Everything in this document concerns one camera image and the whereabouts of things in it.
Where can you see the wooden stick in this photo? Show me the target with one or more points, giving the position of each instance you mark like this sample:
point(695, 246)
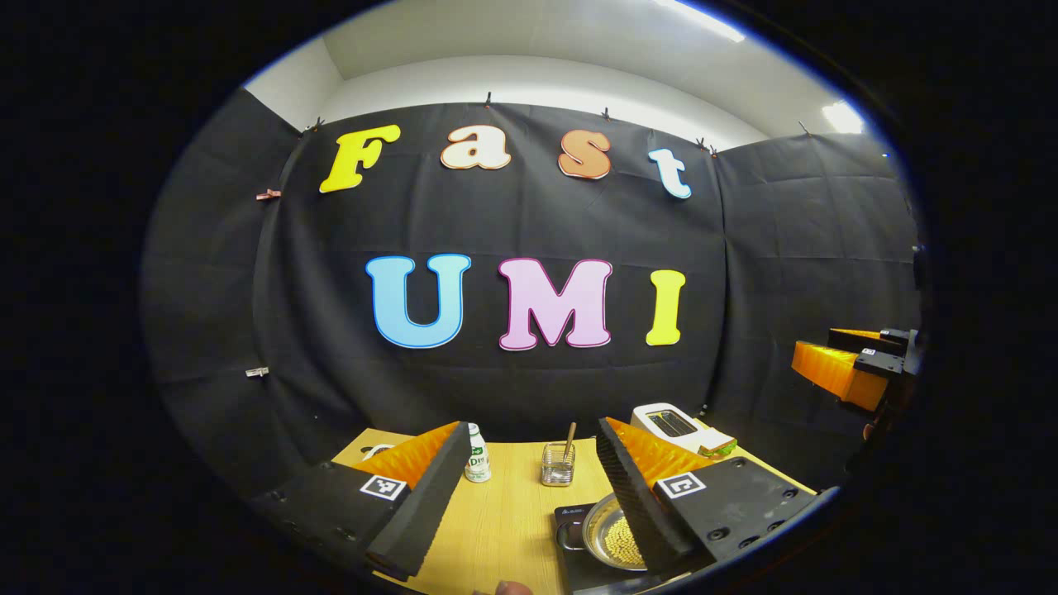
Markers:
point(570, 436)

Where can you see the black induction cooktop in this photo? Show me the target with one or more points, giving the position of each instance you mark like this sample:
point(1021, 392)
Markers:
point(570, 562)

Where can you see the small ceiling light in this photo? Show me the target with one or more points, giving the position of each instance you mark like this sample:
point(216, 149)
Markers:
point(843, 117)

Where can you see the white toaster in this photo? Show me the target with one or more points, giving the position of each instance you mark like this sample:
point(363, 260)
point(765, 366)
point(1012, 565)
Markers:
point(665, 423)

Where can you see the white drink bottle green label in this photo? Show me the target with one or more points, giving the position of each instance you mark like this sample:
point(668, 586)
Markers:
point(478, 463)

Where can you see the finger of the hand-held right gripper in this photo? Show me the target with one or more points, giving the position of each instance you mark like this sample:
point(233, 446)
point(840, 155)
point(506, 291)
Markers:
point(831, 372)
point(884, 339)

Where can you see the sandwich with lettuce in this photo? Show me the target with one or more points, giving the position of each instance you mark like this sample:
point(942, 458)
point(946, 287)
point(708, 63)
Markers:
point(719, 447)

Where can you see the row of dark cloth clips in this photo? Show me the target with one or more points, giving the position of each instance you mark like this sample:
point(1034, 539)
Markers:
point(488, 100)

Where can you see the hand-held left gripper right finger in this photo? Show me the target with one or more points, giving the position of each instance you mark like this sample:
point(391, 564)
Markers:
point(632, 496)

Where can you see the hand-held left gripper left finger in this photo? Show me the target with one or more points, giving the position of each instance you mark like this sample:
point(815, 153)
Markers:
point(426, 504)

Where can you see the heap of yellow beans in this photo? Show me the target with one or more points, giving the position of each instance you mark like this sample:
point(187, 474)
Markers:
point(624, 552)

